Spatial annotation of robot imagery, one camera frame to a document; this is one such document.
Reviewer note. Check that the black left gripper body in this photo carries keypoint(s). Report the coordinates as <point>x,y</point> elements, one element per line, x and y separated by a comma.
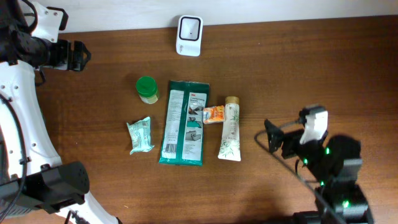
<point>70,55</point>

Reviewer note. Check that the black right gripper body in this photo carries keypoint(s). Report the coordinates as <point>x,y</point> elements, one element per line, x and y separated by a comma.
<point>295,149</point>

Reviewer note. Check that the white tube with gold cap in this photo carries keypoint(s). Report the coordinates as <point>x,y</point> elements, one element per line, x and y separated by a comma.
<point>230,141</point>

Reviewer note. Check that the orange snack packet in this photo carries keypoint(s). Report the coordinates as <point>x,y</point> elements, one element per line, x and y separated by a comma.
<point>214,114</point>

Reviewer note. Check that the green lid spice jar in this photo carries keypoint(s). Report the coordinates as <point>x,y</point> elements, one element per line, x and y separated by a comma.
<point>147,89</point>

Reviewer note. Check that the pale green wipes packet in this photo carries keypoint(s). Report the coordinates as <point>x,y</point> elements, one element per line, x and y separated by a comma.
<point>140,136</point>

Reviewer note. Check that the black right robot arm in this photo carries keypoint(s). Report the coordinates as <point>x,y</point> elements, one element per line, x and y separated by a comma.
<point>334,162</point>

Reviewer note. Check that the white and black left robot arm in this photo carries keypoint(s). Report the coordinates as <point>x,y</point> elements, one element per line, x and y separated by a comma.
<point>33,176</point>

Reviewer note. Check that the white barcode scanner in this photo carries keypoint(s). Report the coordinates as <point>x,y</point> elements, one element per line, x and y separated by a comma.
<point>189,35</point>

